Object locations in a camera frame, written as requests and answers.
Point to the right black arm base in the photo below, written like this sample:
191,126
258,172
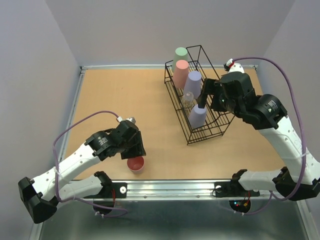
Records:
228,189

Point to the clear plastic cup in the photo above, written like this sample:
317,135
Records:
187,100

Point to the salmon pink plastic cup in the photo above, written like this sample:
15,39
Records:
180,73

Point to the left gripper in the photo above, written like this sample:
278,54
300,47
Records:
138,149

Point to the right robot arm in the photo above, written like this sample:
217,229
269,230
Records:
299,179

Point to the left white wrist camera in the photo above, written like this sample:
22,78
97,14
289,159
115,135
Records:
130,119

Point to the black wire dish rack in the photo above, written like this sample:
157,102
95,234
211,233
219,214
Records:
216,122

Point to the red plastic cup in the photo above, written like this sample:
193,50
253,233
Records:
136,164

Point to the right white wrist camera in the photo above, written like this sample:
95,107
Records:
231,66

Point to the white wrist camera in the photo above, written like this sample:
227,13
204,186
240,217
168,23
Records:
231,66
130,119

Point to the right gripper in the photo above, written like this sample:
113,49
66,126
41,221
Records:
213,86

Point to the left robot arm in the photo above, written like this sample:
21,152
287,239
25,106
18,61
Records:
42,194

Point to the small lavender plastic cup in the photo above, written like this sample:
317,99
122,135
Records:
197,117

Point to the mint green plastic cup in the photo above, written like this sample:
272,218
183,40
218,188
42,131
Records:
180,53

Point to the large lavender plastic cup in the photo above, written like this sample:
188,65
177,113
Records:
193,84

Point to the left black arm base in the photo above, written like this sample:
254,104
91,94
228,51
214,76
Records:
117,190

